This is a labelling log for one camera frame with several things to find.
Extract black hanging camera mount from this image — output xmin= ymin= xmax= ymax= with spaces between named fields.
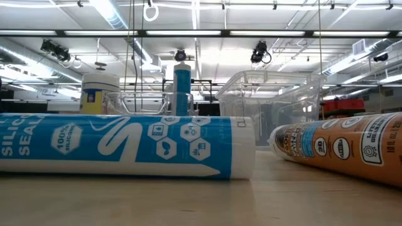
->
xmin=249 ymin=40 xmax=273 ymax=65

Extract black ceiling track device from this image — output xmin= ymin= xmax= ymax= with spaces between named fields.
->
xmin=40 ymin=38 xmax=72 ymax=63

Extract white cable loop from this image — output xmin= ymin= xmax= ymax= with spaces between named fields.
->
xmin=143 ymin=0 xmax=160 ymax=23

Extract blue silicone sealant tube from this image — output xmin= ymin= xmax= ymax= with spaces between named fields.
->
xmin=171 ymin=62 xmax=193 ymax=117
xmin=0 ymin=113 xmax=256 ymax=181

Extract black overhead frame beam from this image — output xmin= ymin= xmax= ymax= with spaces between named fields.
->
xmin=0 ymin=29 xmax=402 ymax=39

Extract large clear plastic bin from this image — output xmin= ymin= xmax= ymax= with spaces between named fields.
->
xmin=215 ymin=70 xmax=328 ymax=148

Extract black ceiling spotlight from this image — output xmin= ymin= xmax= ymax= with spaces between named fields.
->
xmin=372 ymin=52 xmax=389 ymax=63

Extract yellow Lysol wipes canister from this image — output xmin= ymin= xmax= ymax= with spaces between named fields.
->
xmin=79 ymin=72 xmax=121 ymax=116

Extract orange sealant tube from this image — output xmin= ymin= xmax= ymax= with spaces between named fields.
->
xmin=268 ymin=111 xmax=402 ymax=189

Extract small clear plastic bin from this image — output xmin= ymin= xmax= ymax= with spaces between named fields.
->
xmin=102 ymin=91 xmax=200 ymax=117

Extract shelf rack with red bins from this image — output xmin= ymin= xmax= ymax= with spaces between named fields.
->
xmin=320 ymin=98 xmax=367 ymax=117

